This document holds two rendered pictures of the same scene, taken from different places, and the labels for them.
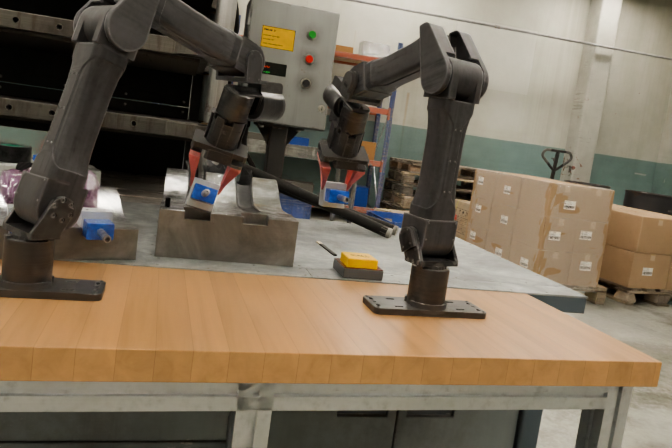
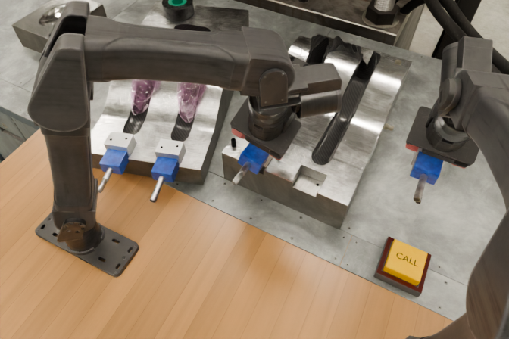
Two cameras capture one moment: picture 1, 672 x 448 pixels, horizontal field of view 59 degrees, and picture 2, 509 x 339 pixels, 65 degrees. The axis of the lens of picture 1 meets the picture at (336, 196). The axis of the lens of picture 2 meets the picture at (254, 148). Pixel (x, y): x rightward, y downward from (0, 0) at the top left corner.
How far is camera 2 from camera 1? 0.87 m
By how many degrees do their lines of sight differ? 57
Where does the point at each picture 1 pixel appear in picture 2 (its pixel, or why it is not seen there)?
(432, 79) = (478, 305)
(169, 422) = not seen: hidden behind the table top
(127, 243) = (193, 175)
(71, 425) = not seen: hidden behind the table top
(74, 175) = (75, 207)
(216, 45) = (207, 78)
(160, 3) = (95, 69)
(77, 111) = (54, 169)
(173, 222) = (233, 164)
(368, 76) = (467, 116)
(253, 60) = (270, 83)
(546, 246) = not seen: outside the picture
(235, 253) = (286, 201)
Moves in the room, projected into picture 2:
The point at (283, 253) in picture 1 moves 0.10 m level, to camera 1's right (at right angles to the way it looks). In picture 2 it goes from (330, 219) to (376, 252)
